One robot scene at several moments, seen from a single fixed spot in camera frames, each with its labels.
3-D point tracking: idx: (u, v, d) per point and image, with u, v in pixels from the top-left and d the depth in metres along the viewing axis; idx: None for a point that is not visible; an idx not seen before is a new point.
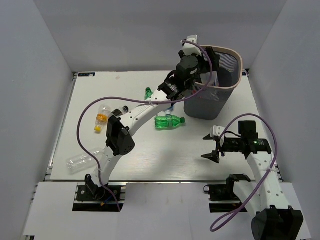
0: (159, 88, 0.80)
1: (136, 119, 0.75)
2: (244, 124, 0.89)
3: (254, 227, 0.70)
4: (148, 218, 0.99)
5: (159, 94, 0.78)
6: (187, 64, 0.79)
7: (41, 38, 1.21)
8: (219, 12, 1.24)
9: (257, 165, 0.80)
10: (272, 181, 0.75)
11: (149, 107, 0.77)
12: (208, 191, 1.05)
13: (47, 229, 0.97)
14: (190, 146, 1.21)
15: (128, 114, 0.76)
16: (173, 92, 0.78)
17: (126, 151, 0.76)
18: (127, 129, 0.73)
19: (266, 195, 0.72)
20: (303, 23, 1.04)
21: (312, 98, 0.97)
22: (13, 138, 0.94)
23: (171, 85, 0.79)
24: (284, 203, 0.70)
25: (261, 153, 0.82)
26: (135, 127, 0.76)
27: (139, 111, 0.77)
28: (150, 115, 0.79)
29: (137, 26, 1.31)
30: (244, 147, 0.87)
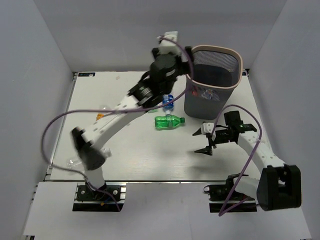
0: (130, 93, 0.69)
1: (101, 131, 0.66)
2: (228, 115, 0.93)
3: (260, 200, 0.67)
4: (147, 218, 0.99)
5: (128, 101, 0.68)
6: (163, 63, 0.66)
7: (41, 38, 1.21)
8: (219, 12, 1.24)
9: (246, 140, 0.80)
10: (264, 148, 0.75)
11: (115, 118, 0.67)
12: (208, 191, 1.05)
13: (47, 229, 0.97)
14: (190, 146, 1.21)
15: (93, 127, 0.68)
16: (145, 97, 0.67)
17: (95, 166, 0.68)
18: (89, 144, 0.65)
19: (261, 159, 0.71)
20: (303, 22, 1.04)
21: (312, 97, 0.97)
22: (13, 138, 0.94)
23: (144, 88, 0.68)
24: (279, 161, 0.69)
25: (248, 132, 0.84)
26: (101, 139, 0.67)
27: (103, 122, 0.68)
28: (119, 125, 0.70)
29: (137, 26, 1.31)
30: (233, 134, 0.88)
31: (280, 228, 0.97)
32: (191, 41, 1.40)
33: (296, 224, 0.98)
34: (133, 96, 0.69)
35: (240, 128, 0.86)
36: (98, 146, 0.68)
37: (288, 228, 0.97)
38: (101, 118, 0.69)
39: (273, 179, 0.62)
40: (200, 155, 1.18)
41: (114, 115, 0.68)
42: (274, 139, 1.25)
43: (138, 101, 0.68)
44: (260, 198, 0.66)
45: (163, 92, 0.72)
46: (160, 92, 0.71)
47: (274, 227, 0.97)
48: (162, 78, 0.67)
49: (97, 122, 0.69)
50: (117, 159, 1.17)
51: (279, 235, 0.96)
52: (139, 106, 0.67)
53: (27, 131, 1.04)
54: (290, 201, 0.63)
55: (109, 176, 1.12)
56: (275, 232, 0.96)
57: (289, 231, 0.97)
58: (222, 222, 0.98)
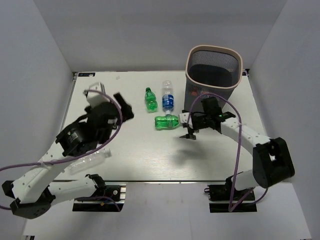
0: (58, 139, 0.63)
1: (28, 186, 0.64)
2: (207, 102, 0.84)
3: (262, 183, 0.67)
4: (147, 219, 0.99)
5: (56, 151, 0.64)
6: (102, 111, 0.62)
7: (41, 38, 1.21)
8: (219, 12, 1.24)
9: (229, 127, 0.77)
10: (248, 129, 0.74)
11: (41, 171, 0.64)
12: (209, 191, 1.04)
13: (47, 229, 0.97)
14: (188, 146, 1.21)
15: (22, 180, 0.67)
16: (73, 144, 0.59)
17: (36, 214, 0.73)
18: (18, 201, 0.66)
19: (249, 141, 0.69)
20: (303, 23, 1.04)
21: (312, 97, 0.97)
22: (13, 138, 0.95)
23: (73, 133, 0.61)
24: (266, 137, 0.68)
25: (229, 119, 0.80)
26: (31, 194, 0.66)
27: (30, 176, 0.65)
28: (49, 176, 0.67)
29: (137, 26, 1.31)
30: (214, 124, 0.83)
31: (280, 228, 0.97)
32: (191, 41, 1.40)
33: (296, 224, 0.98)
34: (62, 143, 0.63)
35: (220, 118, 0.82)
36: (31, 199, 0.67)
37: (288, 228, 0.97)
38: (29, 171, 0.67)
39: (262, 154, 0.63)
40: (197, 155, 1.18)
41: (41, 167, 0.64)
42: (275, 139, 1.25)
43: (65, 149, 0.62)
44: (261, 180, 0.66)
45: (97, 141, 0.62)
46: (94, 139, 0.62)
47: (274, 227, 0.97)
48: (98, 124, 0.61)
49: (25, 175, 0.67)
50: (117, 159, 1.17)
51: (280, 235, 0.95)
52: (64, 156, 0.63)
53: (27, 131, 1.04)
54: (286, 171, 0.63)
55: (109, 176, 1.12)
56: (275, 232, 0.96)
57: (290, 231, 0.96)
58: (222, 222, 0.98)
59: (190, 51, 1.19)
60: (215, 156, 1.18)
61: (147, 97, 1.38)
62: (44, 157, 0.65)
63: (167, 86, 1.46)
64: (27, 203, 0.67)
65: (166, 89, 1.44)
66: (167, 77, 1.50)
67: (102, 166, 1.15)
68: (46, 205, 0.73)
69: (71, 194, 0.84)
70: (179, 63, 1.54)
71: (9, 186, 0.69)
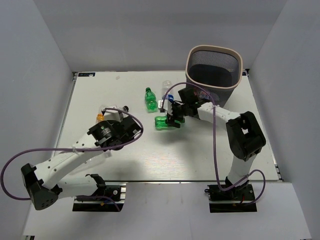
0: (90, 131, 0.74)
1: (55, 169, 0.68)
2: (184, 93, 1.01)
3: (239, 155, 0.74)
4: (147, 218, 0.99)
5: (87, 140, 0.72)
6: (129, 122, 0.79)
7: (41, 38, 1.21)
8: (219, 12, 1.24)
9: (206, 112, 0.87)
10: (221, 110, 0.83)
11: (72, 156, 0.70)
12: (209, 191, 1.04)
13: (47, 229, 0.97)
14: (180, 144, 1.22)
15: (46, 163, 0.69)
16: (105, 137, 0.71)
17: (45, 204, 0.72)
18: (40, 183, 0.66)
19: (223, 119, 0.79)
20: (303, 23, 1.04)
21: (312, 97, 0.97)
22: (14, 138, 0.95)
23: (105, 128, 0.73)
24: (236, 113, 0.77)
25: (205, 104, 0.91)
26: (53, 178, 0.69)
27: (58, 160, 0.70)
28: (74, 164, 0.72)
29: (137, 26, 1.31)
30: (192, 111, 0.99)
31: (280, 228, 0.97)
32: (191, 42, 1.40)
33: (296, 224, 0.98)
34: (93, 135, 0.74)
35: (196, 105, 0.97)
36: (51, 184, 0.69)
37: (288, 227, 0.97)
38: (56, 156, 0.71)
39: (234, 128, 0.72)
40: (190, 153, 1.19)
41: (72, 152, 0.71)
42: (275, 139, 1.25)
43: (97, 140, 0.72)
44: (238, 153, 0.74)
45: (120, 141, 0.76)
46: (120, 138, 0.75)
47: (274, 227, 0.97)
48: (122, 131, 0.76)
49: (51, 159, 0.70)
50: (117, 159, 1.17)
51: (280, 236, 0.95)
52: (97, 145, 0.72)
53: (27, 131, 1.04)
54: (259, 141, 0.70)
55: (109, 176, 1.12)
56: (275, 233, 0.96)
57: (289, 231, 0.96)
58: (222, 222, 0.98)
59: (191, 50, 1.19)
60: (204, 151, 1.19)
61: (147, 97, 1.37)
62: (75, 144, 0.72)
63: (167, 86, 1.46)
64: (46, 188, 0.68)
65: (166, 89, 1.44)
66: (167, 77, 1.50)
67: (102, 166, 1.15)
68: (56, 196, 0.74)
69: (73, 190, 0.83)
70: (179, 63, 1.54)
71: (30, 170, 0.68)
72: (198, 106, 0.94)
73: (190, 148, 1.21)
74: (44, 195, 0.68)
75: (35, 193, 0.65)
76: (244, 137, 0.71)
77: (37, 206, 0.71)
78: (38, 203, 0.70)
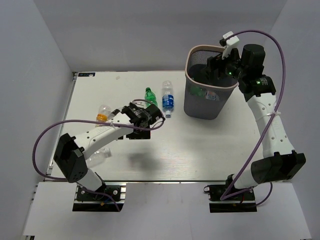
0: (123, 112, 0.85)
1: (94, 139, 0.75)
2: (250, 53, 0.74)
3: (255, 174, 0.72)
4: (147, 218, 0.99)
5: (121, 117, 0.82)
6: (154, 110, 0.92)
7: (41, 39, 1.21)
8: (218, 12, 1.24)
9: (260, 110, 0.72)
10: (277, 125, 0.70)
11: (109, 129, 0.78)
12: (208, 191, 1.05)
13: (46, 229, 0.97)
14: (180, 144, 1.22)
15: (85, 134, 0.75)
16: (136, 117, 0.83)
17: (76, 176, 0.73)
18: (81, 149, 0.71)
19: (270, 141, 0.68)
20: (303, 23, 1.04)
21: (312, 97, 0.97)
22: (14, 138, 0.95)
23: (135, 110, 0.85)
24: (288, 147, 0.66)
25: (265, 94, 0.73)
26: (91, 148, 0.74)
27: (96, 132, 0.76)
28: (109, 138, 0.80)
29: (138, 26, 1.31)
30: (245, 87, 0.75)
31: (280, 227, 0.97)
32: (191, 42, 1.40)
33: (296, 224, 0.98)
34: (126, 115, 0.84)
35: (257, 85, 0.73)
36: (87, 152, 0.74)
37: (289, 227, 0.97)
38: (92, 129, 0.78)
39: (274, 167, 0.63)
40: (190, 153, 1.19)
41: (109, 127, 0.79)
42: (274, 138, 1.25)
43: (130, 119, 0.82)
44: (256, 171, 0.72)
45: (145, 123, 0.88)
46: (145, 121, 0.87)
47: (274, 227, 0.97)
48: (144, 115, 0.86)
49: (89, 131, 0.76)
50: (117, 160, 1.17)
51: (280, 235, 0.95)
52: (130, 123, 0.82)
53: (27, 131, 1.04)
54: (282, 177, 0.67)
55: (109, 176, 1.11)
56: (275, 232, 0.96)
57: (289, 231, 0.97)
58: (222, 222, 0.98)
59: (189, 51, 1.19)
60: (204, 151, 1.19)
61: (147, 97, 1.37)
62: (111, 121, 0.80)
63: (167, 86, 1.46)
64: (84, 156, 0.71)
65: (166, 89, 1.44)
66: (167, 77, 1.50)
67: (102, 165, 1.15)
68: (86, 169, 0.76)
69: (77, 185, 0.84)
70: (179, 63, 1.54)
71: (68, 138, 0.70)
72: (258, 85, 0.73)
73: (190, 147, 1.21)
74: (81, 163, 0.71)
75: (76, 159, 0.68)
76: (275, 173, 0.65)
77: (69, 178, 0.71)
78: (72, 173, 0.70)
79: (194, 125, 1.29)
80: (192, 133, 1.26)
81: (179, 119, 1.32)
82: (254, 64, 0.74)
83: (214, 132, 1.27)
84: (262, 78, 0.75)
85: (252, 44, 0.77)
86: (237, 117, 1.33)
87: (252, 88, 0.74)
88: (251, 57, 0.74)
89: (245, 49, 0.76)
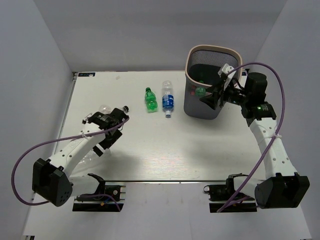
0: (90, 120, 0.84)
1: (70, 155, 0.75)
2: (253, 81, 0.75)
3: (258, 199, 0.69)
4: (146, 218, 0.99)
5: (91, 126, 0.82)
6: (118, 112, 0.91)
7: (41, 38, 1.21)
8: (218, 12, 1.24)
9: (261, 132, 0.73)
10: (278, 147, 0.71)
11: (82, 141, 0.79)
12: (208, 191, 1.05)
13: (46, 230, 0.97)
14: (179, 144, 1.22)
15: (59, 153, 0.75)
16: (104, 121, 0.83)
17: (63, 197, 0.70)
18: (60, 169, 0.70)
19: (272, 162, 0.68)
20: (303, 23, 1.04)
21: (312, 97, 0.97)
22: (14, 138, 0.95)
23: (101, 116, 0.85)
24: (290, 169, 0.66)
25: (266, 119, 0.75)
26: (70, 164, 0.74)
27: (70, 148, 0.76)
28: (84, 149, 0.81)
29: (138, 26, 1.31)
30: (247, 112, 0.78)
31: (280, 228, 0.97)
32: (191, 42, 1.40)
33: (296, 224, 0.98)
34: (94, 123, 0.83)
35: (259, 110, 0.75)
36: (67, 170, 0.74)
37: (289, 228, 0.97)
38: (65, 146, 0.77)
39: (276, 189, 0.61)
40: (190, 154, 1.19)
41: (82, 138, 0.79)
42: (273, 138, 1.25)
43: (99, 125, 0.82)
44: (258, 196, 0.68)
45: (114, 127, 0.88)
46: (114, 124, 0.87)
47: (274, 228, 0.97)
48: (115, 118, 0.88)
49: (62, 149, 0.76)
50: (117, 160, 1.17)
51: (280, 236, 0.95)
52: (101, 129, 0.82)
53: (27, 131, 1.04)
54: (286, 204, 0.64)
55: (109, 176, 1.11)
56: (275, 232, 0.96)
57: (289, 231, 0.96)
58: (222, 222, 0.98)
59: (189, 51, 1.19)
60: (204, 152, 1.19)
61: (147, 97, 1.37)
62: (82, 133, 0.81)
63: (167, 86, 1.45)
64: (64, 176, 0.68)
65: (166, 89, 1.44)
66: (167, 77, 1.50)
67: (102, 166, 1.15)
68: (71, 187, 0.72)
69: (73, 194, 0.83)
70: (178, 63, 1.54)
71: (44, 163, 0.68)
72: (259, 113, 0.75)
73: (190, 148, 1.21)
74: (64, 182, 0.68)
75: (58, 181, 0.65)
76: (278, 197, 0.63)
77: (57, 198, 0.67)
78: (59, 192, 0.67)
79: (194, 125, 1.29)
80: (192, 134, 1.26)
81: (179, 119, 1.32)
82: (256, 92, 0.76)
83: (214, 132, 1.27)
84: (263, 104, 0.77)
85: (255, 73, 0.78)
86: (238, 118, 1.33)
87: (254, 113, 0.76)
88: (253, 85, 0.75)
89: (248, 77, 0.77)
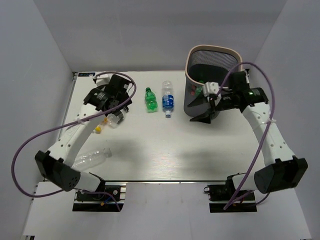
0: (86, 102, 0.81)
1: (69, 144, 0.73)
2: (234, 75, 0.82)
3: (259, 185, 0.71)
4: (146, 218, 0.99)
5: (87, 109, 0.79)
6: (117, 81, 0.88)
7: (41, 38, 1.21)
8: (218, 12, 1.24)
9: (256, 118, 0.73)
10: (274, 133, 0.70)
11: (79, 127, 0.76)
12: (208, 191, 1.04)
13: (46, 229, 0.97)
14: (180, 144, 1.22)
15: (58, 143, 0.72)
16: (102, 100, 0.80)
17: (70, 183, 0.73)
18: (60, 160, 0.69)
19: (270, 148, 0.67)
20: (302, 23, 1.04)
21: (312, 96, 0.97)
22: (14, 137, 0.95)
23: (98, 94, 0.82)
24: (288, 153, 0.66)
25: (258, 103, 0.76)
26: (70, 153, 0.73)
27: (68, 136, 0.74)
28: (83, 135, 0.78)
29: (138, 26, 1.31)
30: (240, 99, 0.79)
31: (280, 228, 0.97)
32: (191, 42, 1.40)
33: (296, 224, 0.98)
34: (90, 104, 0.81)
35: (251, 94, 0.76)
36: (68, 159, 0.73)
37: (289, 228, 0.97)
38: (63, 134, 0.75)
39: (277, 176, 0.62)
40: (191, 154, 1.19)
41: (78, 124, 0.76)
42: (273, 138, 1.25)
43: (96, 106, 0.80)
44: (258, 182, 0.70)
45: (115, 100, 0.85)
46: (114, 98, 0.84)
47: (274, 228, 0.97)
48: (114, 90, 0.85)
49: (60, 139, 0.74)
50: (117, 160, 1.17)
51: (280, 235, 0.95)
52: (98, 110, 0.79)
53: (26, 130, 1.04)
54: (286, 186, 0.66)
55: (109, 177, 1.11)
56: (275, 232, 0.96)
57: (289, 231, 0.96)
58: (222, 222, 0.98)
59: (190, 51, 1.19)
60: (205, 151, 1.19)
61: (147, 97, 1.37)
62: (78, 117, 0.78)
63: (167, 86, 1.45)
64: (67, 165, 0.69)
65: (166, 89, 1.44)
66: (167, 78, 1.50)
67: (102, 166, 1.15)
68: (77, 172, 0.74)
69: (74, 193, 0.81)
70: (179, 63, 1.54)
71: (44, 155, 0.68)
72: (251, 96, 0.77)
73: (190, 148, 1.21)
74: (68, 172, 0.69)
75: (61, 173, 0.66)
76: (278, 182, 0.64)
77: (65, 186, 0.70)
78: (65, 180, 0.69)
79: (194, 125, 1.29)
80: (193, 134, 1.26)
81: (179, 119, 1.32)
82: (241, 83, 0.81)
83: (215, 132, 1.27)
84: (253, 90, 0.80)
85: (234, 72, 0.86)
86: (238, 118, 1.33)
87: (247, 98, 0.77)
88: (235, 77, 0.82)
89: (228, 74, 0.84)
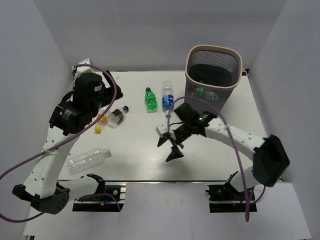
0: (52, 123, 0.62)
1: (42, 178, 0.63)
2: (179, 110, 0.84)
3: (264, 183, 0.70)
4: (146, 218, 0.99)
5: (55, 134, 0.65)
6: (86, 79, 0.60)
7: (41, 38, 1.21)
8: (218, 12, 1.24)
9: (217, 132, 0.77)
10: (238, 132, 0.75)
11: (49, 157, 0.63)
12: (209, 191, 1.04)
13: (46, 229, 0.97)
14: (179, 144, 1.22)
15: (32, 177, 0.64)
16: (68, 121, 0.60)
17: (59, 206, 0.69)
18: (37, 196, 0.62)
19: (245, 145, 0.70)
20: (302, 23, 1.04)
21: (312, 96, 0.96)
22: (14, 138, 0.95)
23: (63, 111, 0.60)
24: (259, 139, 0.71)
25: (210, 122, 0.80)
26: (48, 186, 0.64)
27: (39, 169, 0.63)
28: (59, 162, 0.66)
29: (138, 26, 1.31)
30: (197, 129, 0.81)
31: (280, 228, 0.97)
32: (191, 42, 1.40)
33: (296, 224, 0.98)
34: (57, 125, 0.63)
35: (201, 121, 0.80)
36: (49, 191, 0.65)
37: (289, 228, 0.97)
38: (35, 166, 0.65)
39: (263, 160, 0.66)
40: (190, 154, 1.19)
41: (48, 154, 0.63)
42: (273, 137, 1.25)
43: (64, 129, 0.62)
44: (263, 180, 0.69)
45: (91, 112, 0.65)
46: (88, 111, 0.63)
47: (274, 228, 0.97)
48: (86, 97, 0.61)
49: (34, 171, 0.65)
50: (116, 160, 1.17)
51: (279, 235, 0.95)
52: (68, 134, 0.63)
53: (26, 130, 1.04)
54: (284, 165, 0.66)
55: (109, 176, 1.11)
56: (275, 232, 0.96)
57: (289, 231, 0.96)
58: (222, 222, 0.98)
59: (189, 51, 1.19)
60: (204, 152, 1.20)
61: (147, 97, 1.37)
62: (47, 146, 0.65)
63: (167, 86, 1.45)
64: (46, 198, 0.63)
65: (166, 89, 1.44)
66: (167, 77, 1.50)
67: (102, 166, 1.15)
68: (64, 193, 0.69)
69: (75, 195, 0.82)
70: (179, 63, 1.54)
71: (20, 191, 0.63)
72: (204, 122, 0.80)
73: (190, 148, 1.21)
74: (49, 202, 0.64)
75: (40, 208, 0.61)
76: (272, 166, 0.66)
77: (54, 210, 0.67)
78: (51, 207, 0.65)
79: None
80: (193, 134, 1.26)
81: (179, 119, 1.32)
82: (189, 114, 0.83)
83: None
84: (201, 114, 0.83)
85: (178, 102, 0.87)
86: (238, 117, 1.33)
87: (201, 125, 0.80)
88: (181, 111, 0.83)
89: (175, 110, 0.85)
